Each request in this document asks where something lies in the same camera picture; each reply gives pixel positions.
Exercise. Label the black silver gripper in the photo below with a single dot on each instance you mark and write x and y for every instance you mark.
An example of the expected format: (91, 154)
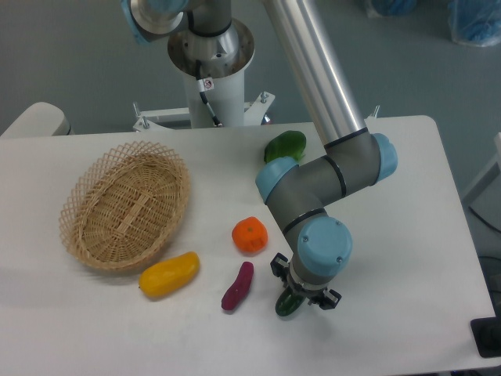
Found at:
(317, 294)

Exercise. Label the green cucumber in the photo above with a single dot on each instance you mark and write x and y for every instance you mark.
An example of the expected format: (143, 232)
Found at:
(288, 302)

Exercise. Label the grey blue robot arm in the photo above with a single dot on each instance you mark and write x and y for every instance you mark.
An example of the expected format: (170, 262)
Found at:
(296, 195)

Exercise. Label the orange tangerine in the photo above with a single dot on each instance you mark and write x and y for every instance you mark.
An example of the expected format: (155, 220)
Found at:
(250, 235)

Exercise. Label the purple sweet potato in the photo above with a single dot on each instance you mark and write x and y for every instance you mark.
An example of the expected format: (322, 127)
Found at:
(239, 289)

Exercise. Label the yellow mango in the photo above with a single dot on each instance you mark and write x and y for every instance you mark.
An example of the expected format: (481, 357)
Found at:
(168, 276)

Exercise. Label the green bok choy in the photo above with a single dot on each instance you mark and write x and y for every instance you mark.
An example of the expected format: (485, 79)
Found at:
(288, 144)

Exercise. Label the black device at edge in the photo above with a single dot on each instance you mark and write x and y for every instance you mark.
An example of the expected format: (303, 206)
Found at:
(486, 332)

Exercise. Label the woven wicker basket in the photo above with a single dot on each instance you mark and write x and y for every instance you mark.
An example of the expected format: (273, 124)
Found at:
(126, 206)

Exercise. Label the white furniture at right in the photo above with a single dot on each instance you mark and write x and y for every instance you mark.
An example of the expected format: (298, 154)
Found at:
(485, 177)

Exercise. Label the white chair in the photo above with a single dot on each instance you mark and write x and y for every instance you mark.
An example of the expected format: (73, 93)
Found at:
(39, 120)

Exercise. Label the blue plastic bag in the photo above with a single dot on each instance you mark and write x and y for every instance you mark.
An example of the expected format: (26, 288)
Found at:
(474, 23)

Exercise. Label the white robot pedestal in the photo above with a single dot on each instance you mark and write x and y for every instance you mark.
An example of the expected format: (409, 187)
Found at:
(213, 76)

